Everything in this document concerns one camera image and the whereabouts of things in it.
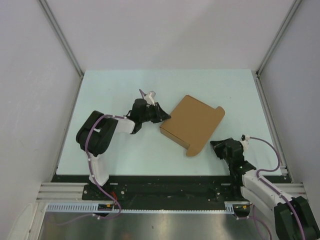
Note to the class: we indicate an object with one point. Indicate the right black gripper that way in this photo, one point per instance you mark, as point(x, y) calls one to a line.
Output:
point(217, 145)

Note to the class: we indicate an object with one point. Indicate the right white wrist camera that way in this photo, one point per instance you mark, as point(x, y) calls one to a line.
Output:
point(245, 141)

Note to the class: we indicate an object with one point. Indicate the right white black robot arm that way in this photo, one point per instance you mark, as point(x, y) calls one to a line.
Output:
point(293, 217)

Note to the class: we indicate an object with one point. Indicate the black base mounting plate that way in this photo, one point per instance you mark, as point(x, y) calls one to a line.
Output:
point(127, 186)

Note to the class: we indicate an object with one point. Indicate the grey slotted cable duct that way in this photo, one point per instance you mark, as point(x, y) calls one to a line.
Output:
point(227, 207)

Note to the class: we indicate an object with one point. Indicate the aluminium front rail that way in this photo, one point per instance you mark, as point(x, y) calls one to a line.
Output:
point(64, 192)

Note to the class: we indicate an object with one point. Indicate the left aluminium frame post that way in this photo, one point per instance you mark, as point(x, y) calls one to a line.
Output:
point(54, 24)

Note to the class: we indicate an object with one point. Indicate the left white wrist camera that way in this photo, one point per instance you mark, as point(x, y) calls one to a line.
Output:
point(150, 98)

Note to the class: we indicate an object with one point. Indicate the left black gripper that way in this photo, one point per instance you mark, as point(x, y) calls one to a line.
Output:
point(160, 115)

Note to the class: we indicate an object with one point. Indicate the aluminium frame post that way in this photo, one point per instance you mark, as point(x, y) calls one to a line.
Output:
point(54, 24)
point(279, 35)

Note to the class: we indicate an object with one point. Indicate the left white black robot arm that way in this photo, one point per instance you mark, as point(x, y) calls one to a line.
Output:
point(95, 135)

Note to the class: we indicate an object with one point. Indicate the brown cardboard box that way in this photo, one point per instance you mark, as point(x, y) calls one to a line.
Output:
point(192, 124)

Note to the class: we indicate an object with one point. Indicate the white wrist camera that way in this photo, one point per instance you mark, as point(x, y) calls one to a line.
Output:
point(245, 141)
point(150, 98)

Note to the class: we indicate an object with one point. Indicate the right aluminium frame post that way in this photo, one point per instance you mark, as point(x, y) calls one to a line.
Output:
point(279, 35)

